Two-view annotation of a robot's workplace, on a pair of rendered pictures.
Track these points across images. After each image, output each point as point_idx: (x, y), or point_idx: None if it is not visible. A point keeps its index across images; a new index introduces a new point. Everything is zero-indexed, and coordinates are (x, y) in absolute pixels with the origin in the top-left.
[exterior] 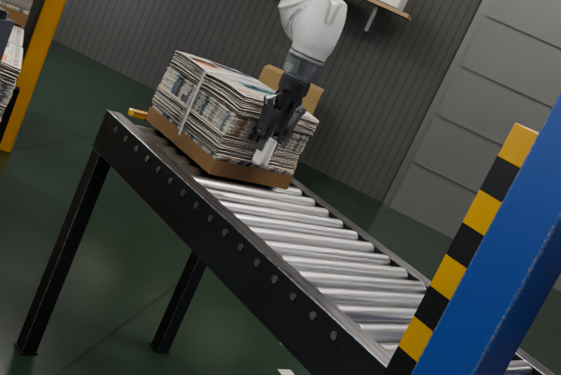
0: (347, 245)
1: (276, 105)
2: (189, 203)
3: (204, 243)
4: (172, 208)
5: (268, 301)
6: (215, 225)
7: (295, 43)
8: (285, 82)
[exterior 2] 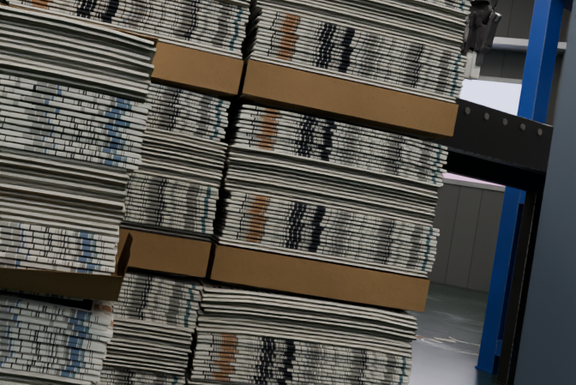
0: None
1: (488, 21)
2: (513, 129)
3: (539, 154)
4: (495, 141)
5: None
6: (545, 135)
7: None
8: None
